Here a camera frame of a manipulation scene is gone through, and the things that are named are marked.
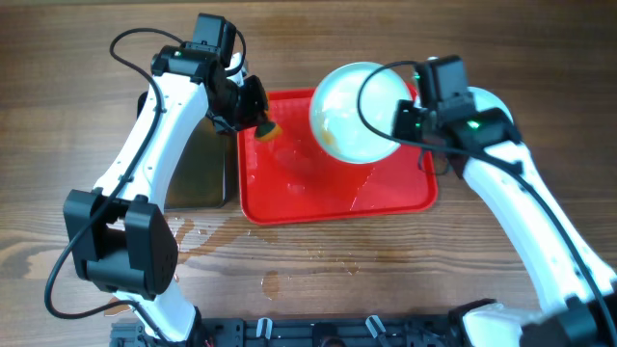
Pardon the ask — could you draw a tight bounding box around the black water tray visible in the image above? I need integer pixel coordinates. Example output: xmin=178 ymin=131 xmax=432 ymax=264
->
xmin=124 ymin=92 xmax=236 ymax=210

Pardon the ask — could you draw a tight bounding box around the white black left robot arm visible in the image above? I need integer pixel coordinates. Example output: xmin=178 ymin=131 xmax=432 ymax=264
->
xmin=58 ymin=43 xmax=272 ymax=346

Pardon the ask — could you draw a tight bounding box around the red plastic tray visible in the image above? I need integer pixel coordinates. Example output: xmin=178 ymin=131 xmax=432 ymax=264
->
xmin=237 ymin=89 xmax=438 ymax=225

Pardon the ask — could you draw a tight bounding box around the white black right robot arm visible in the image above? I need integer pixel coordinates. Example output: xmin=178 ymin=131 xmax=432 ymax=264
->
xmin=391 ymin=97 xmax=616 ymax=346

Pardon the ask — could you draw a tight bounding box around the orange green sponge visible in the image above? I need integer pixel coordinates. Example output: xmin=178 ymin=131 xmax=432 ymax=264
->
xmin=254 ymin=120 xmax=282 ymax=142

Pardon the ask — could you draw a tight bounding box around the light blue plate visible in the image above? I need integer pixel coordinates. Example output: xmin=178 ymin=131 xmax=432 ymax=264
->
xmin=308 ymin=62 xmax=414 ymax=164
xmin=468 ymin=86 xmax=514 ymax=123

